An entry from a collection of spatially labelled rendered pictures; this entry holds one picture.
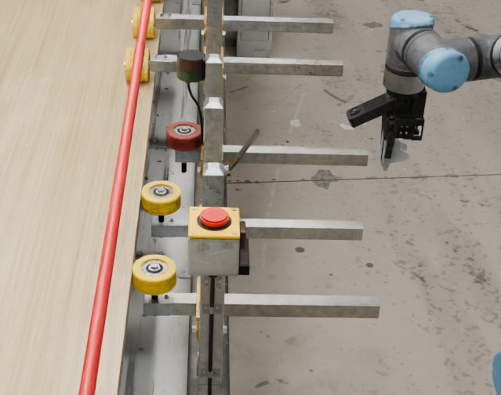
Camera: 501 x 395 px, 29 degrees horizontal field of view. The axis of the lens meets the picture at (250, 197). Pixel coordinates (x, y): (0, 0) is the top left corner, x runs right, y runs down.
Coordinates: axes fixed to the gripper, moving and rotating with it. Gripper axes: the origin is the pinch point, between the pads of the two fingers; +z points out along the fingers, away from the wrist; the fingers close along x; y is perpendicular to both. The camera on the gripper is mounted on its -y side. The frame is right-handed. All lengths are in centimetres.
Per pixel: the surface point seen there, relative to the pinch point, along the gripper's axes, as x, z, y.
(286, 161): -1.5, -1.4, -22.2
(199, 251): -84, -37, -41
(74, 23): 57, -7, -77
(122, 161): -134, -82, -46
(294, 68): 23.5, -12.2, -19.6
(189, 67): -7, -27, -44
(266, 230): -26.5, 0.0, -27.6
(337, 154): -1.5, -3.3, -10.8
